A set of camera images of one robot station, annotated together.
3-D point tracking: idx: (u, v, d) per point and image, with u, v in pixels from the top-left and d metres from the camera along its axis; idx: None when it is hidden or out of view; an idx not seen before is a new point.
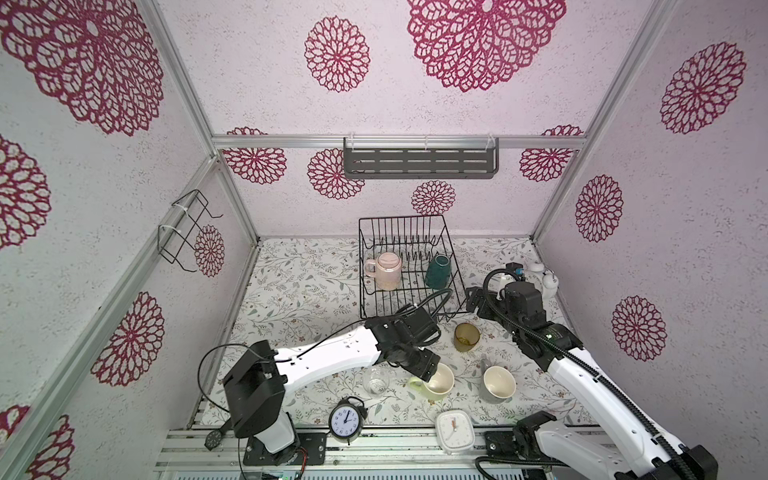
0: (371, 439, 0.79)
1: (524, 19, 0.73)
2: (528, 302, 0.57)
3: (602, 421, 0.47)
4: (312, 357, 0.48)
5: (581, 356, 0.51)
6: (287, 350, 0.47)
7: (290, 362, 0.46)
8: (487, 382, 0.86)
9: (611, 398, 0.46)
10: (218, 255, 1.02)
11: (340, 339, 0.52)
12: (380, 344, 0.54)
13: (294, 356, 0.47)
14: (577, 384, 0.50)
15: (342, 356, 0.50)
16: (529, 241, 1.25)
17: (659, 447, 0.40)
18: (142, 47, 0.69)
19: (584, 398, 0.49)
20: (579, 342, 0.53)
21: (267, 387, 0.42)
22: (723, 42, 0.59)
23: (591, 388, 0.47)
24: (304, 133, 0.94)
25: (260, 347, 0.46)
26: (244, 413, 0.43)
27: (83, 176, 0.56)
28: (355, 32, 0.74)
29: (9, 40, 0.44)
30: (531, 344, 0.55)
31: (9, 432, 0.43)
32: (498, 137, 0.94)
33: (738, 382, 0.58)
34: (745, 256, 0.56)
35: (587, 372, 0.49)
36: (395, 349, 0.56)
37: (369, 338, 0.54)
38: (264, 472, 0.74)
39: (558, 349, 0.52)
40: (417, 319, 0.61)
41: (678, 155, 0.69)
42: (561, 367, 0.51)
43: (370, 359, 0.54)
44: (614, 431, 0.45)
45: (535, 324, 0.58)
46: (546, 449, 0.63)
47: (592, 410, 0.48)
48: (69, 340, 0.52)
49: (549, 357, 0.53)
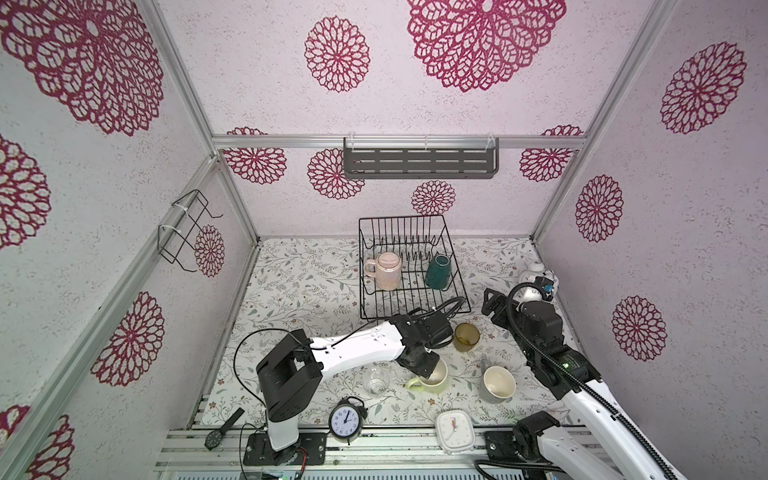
0: (371, 439, 0.79)
1: (524, 19, 0.73)
2: (548, 327, 0.54)
3: (619, 461, 0.46)
4: (344, 347, 0.50)
5: (596, 389, 0.50)
6: (321, 339, 0.50)
7: (326, 351, 0.48)
8: (487, 383, 0.84)
9: (629, 438, 0.45)
10: (218, 256, 1.02)
11: (368, 332, 0.55)
12: (405, 339, 0.57)
13: (328, 345, 0.49)
14: (594, 420, 0.48)
15: (371, 348, 0.53)
16: (529, 241, 1.25)
17: None
18: (142, 48, 0.69)
19: (601, 436, 0.48)
20: (596, 373, 0.51)
21: (304, 371, 0.44)
22: (723, 41, 0.59)
23: (609, 426, 0.46)
24: (305, 134, 0.94)
25: (296, 337, 0.48)
26: (281, 397, 0.45)
27: (83, 176, 0.56)
28: (355, 32, 0.74)
29: (9, 40, 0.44)
30: (547, 371, 0.53)
31: (9, 432, 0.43)
32: (498, 137, 0.94)
33: (738, 382, 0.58)
34: (746, 256, 0.56)
35: (605, 408, 0.48)
36: (417, 346, 0.59)
37: (395, 333, 0.57)
38: (264, 472, 0.74)
39: (574, 381, 0.51)
40: (436, 323, 0.65)
41: (678, 155, 0.69)
42: (577, 399, 0.50)
43: (394, 354, 0.57)
44: (631, 474, 0.44)
45: (552, 350, 0.57)
46: (546, 452, 0.63)
47: (608, 447, 0.47)
48: (69, 340, 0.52)
49: (563, 385, 0.52)
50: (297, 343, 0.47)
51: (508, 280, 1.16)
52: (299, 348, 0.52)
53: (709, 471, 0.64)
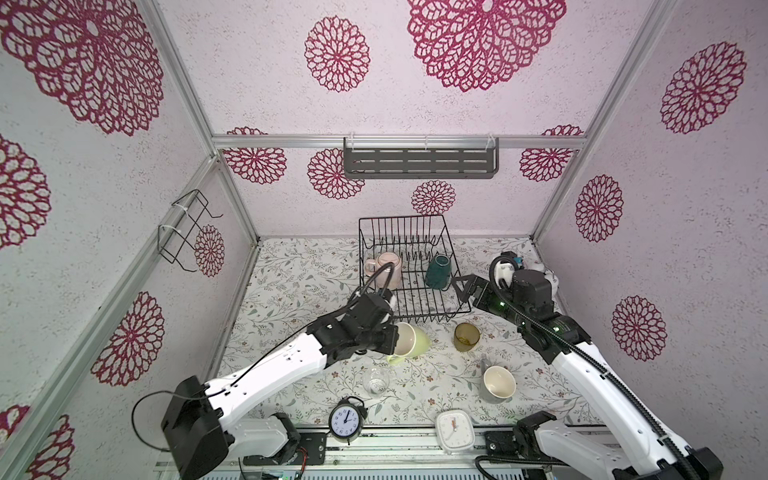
0: (371, 439, 0.79)
1: (524, 19, 0.73)
2: (537, 292, 0.54)
3: (606, 419, 0.46)
4: (249, 380, 0.45)
5: (587, 351, 0.49)
6: (219, 379, 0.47)
7: (225, 393, 0.43)
8: (487, 382, 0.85)
9: (617, 395, 0.45)
10: (218, 255, 1.02)
11: (281, 352, 0.50)
12: (325, 347, 0.52)
13: (228, 384, 0.44)
14: (583, 380, 0.48)
15: (287, 371, 0.48)
16: (529, 241, 1.25)
17: (664, 448, 0.40)
18: (142, 47, 0.69)
19: (591, 396, 0.48)
20: (587, 336, 0.51)
21: (201, 424, 0.39)
22: (723, 41, 0.59)
23: (599, 385, 0.46)
24: (305, 134, 0.94)
25: (188, 387, 0.42)
26: (184, 459, 0.41)
27: (83, 176, 0.56)
28: (355, 32, 0.74)
29: (9, 40, 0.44)
30: (538, 336, 0.53)
31: (9, 432, 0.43)
32: (498, 137, 0.94)
33: (738, 382, 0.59)
34: (746, 256, 0.56)
35: (595, 368, 0.47)
36: (344, 349, 0.54)
37: (311, 344, 0.52)
38: (264, 472, 0.74)
39: (563, 343, 0.50)
40: (361, 310, 0.58)
41: (678, 155, 0.69)
42: (567, 362, 0.50)
43: (319, 365, 0.52)
44: (618, 430, 0.44)
45: (542, 315, 0.56)
46: (545, 445, 0.63)
47: (596, 405, 0.47)
48: (69, 340, 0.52)
49: (554, 350, 0.51)
50: (190, 394, 0.42)
51: None
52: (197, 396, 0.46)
53: None
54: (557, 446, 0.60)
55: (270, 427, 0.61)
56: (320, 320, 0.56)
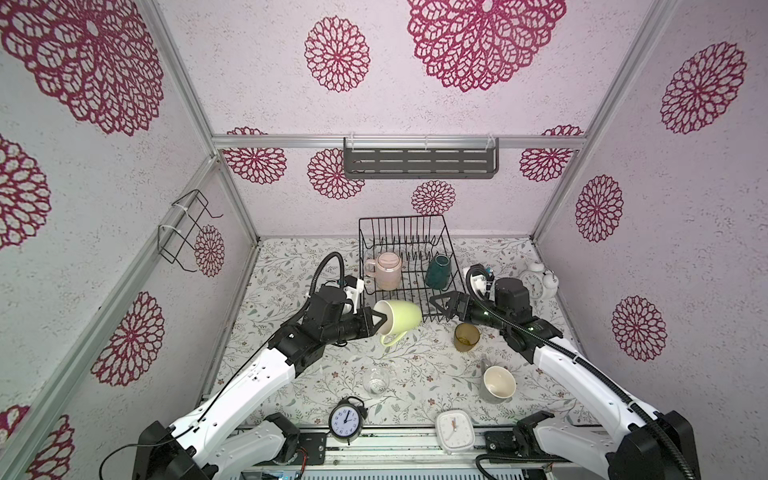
0: (371, 439, 0.79)
1: (524, 19, 0.73)
2: (514, 300, 0.60)
3: (586, 401, 0.49)
4: (218, 410, 0.44)
5: (559, 344, 0.55)
6: (184, 417, 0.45)
7: (194, 429, 0.42)
8: (487, 382, 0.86)
9: (589, 377, 0.49)
10: (218, 255, 1.02)
11: (246, 373, 0.49)
12: (290, 358, 0.52)
13: (196, 420, 0.43)
14: (558, 368, 0.53)
15: (256, 391, 0.47)
16: (529, 241, 1.25)
17: (634, 414, 0.43)
18: (142, 47, 0.69)
19: (568, 382, 0.52)
20: (559, 333, 0.57)
21: (175, 467, 0.38)
22: (723, 41, 0.59)
23: (571, 370, 0.51)
24: (305, 134, 0.94)
25: (154, 431, 0.41)
26: None
27: (83, 176, 0.56)
28: (355, 32, 0.74)
29: (9, 40, 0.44)
30: (517, 339, 0.59)
31: (9, 433, 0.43)
32: (498, 137, 0.94)
33: (738, 382, 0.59)
34: (746, 256, 0.56)
35: (565, 355, 0.53)
36: (308, 353, 0.54)
37: (275, 357, 0.52)
38: (265, 472, 0.74)
39: (538, 339, 0.56)
40: (316, 310, 0.56)
41: (678, 155, 0.69)
42: (542, 355, 0.55)
43: (288, 374, 0.52)
44: (596, 408, 0.47)
45: (521, 318, 0.62)
46: (545, 440, 0.62)
47: (575, 390, 0.51)
48: (69, 340, 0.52)
49: (531, 348, 0.57)
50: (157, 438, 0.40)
51: None
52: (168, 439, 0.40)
53: (709, 471, 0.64)
54: (557, 439, 0.59)
55: (263, 434, 0.61)
56: (280, 333, 0.56)
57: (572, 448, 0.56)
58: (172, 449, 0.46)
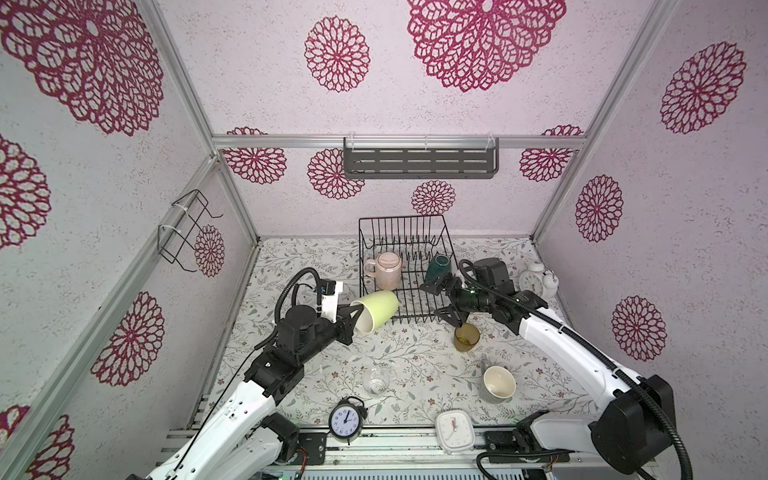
0: (371, 439, 0.79)
1: (524, 19, 0.73)
2: (493, 273, 0.61)
3: (572, 370, 0.49)
4: (193, 454, 0.44)
5: (545, 313, 0.55)
6: (160, 467, 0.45)
7: (171, 476, 0.42)
8: (487, 382, 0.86)
9: (576, 345, 0.49)
10: (218, 255, 1.02)
11: (222, 411, 0.48)
12: (267, 387, 0.52)
13: (174, 466, 0.42)
14: (545, 338, 0.53)
15: (233, 428, 0.47)
16: (529, 241, 1.25)
17: (618, 380, 0.43)
18: (142, 47, 0.69)
19: (555, 351, 0.52)
20: (543, 301, 0.57)
21: None
22: (723, 41, 0.59)
23: (557, 340, 0.50)
24: (305, 134, 0.94)
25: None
26: None
27: (83, 176, 0.56)
28: (355, 32, 0.74)
29: (9, 40, 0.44)
30: (503, 310, 0.58)
31: (9, 433, 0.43)
32: (498, 137, 0.94)
33: (738, 382, 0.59)
34: (745, 256, 0.56)
35: (552, 325, 0.52)
36: (287, 380, 0.54)
37: (251, 390, 0.51)
38: (265, 473, 0.74)
39: (522, 308, 0.56)
40: (284, 338, 0.54)
41: (677, 156, 0.69)
42: (529, 326, 0.55)
43: (266, 406, 0.51)
44: (582, 376, 0.48)
45: (505, 291, 0.62)
46: (540, 433, 0.63)
47: (563, 360, 0.50)
48: (69, 340, 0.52)
49: (517, 319, 0.57)
50: None
51: None
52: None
53: (709, 471, 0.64)
54: (553, 431, 0.60)
55: (256, 445, 0.61)
56: (256, 363, 0.55)
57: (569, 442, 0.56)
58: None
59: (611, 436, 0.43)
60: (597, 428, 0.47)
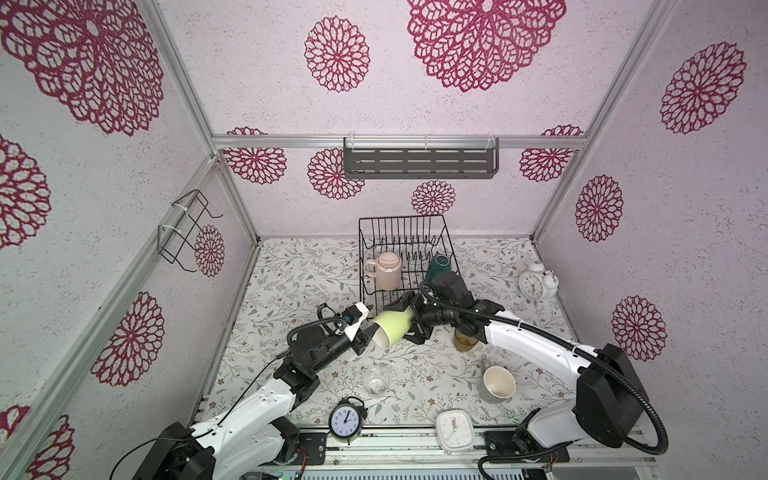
0: (371, 439, 0.79)
1: (524, 19, 0.73)
2: (452, 288, 0.64)
3: (539, 361, 0.52)
4: (232, 419, 0.49)
5: (503, 315, 0.58)
6: (204, 422, 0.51)
7: (212, 432, 0.46)
8: (487, 383, 0.84)
9: (535, 338, 0.52)
10: (218, 256, 1.02)
11: (257, 395, 0.55)
12: (294, 389, 0.59)
13: (214, 424, 0.47)
14: (508, 338, 0.56)
15: (261, 410, 0.53)
16: (529, 241, 1.25)
17: (579, 358, 0.46)
18: (142, 47, 0.69)
19: (519, 348, 0.55)
20: (502, 306, 0.60)
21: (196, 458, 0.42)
22: (723, 41, 0.59)
23: (519, 337, 0.54)
24: (305, 134, 0.94)
25: (172, 431, 0.44)
26: None
27: (83, 176, 0.56)
28: (355, 32, 0.74)
29: (9, 40, 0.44)
30: (467, 323, 0.61)
31: (9, 432, 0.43)
32: (498, 137, 0.94)
33: (738, 382, 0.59)
34: (746, 256, 0.56)
35: (511, 325, 0.56)
36: (307, 389, 0.62)
37: (282, 385, 0.59)
38: (265, 473, 0.74)
39: (484, 318, 0.59)
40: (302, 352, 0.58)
41: (678, 156, 0.69)
42: (492, 330, 0.58)
43: (289, 403, 0.58)
44: (549, 364, 0.51)
45: (465, 304, 0.65)
46: (539, 428, 0.62)
47: (527, 354, 0.54)
48: (69, 340, 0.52)
49: (482, 330, 0.60)
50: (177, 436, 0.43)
51: (508, 280, 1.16)
52: (180, 442, 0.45)
53: (709, 471, 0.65)
54: (551, 425, 0.59)
55: (261, 436, 0.61)
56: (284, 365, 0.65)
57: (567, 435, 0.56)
58: (178, 457, 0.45)
59: (589, 414, 0.46)
60: (579, 409, 0.49)
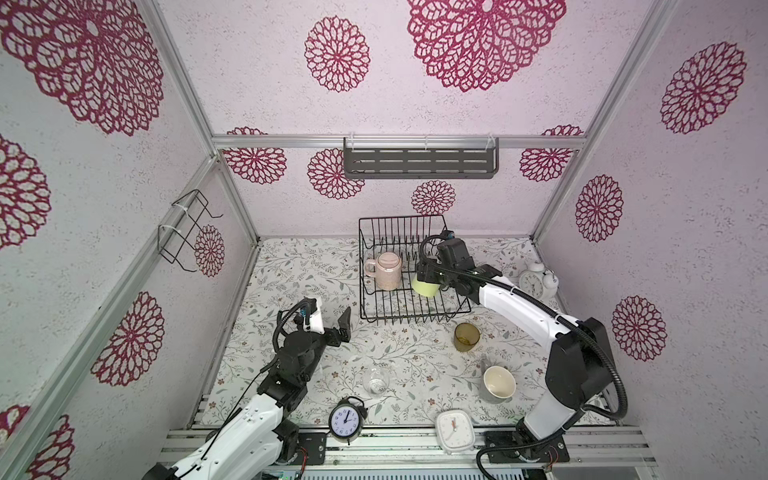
0: (371, 439, 0.79)
1: (524, 19, 0.73)
2: (452, 252, 0.68)
3: (524, 326, 0.55)
4: (217, 448, 0.48)
5: (499, 279, 0.61)
6: (185, 460, 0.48)
7: (197, 466, 0.45)
8: (487, 382, 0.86)
9: (524, 302, 0.55)
10: (218, 256, 1.02)
11: (240, 416, 0.54)
12: (280, 401, 0.58)
13: (198, 458, 0.46)
14: (499, 301, 0.59)
15: (249, 430, 0.52)
16: (529, 241, 1.25)
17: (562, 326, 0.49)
18: (142, 48, 0.69)
19: (508, 311, 0.57)
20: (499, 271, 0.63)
21: None
22: (723, 41, 0.59)
23: (509, 300, 0.56)
24: (305, 134, 0.94)
25: (156, 471, 0.43)
26: None
27: (83, 176, 0.56)
28: (355, 32, 0.74)
29: (9, 40, 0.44)
30: (464, 283, 0.63)
31: (9, 432, 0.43)
32: (498, 137, 0.94)
33: (738, 382, 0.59)
34: (746, 256, 0.56)
35: (504, 288, 0.58)
36: (295, 399, 0.61)
37: (266, 402, 0.57)
38: (265, 473, 0.74)
39: (480, 278, 0.62)
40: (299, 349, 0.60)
41: (678, 155, 0.69)
42: (484, 291, 0.61)
43: (277, 417, 0.57)
44: (533, 329, 0.53)
45: (465, 267, 0.68)
46: (533, 421, 0.64)
47: (515, 318, 0.56)
48: (69, 340, 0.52)
49: (476, 290, 0.63)
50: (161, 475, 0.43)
51: None
52: None
53: (709, 471, 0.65)
54: (542, 414, 0.60)
55: (256, 446, 0.61)
56: (268, 380, 0.62)
57: (556, 420, 0.57)
58: None
59: (560, 376, 0.48)
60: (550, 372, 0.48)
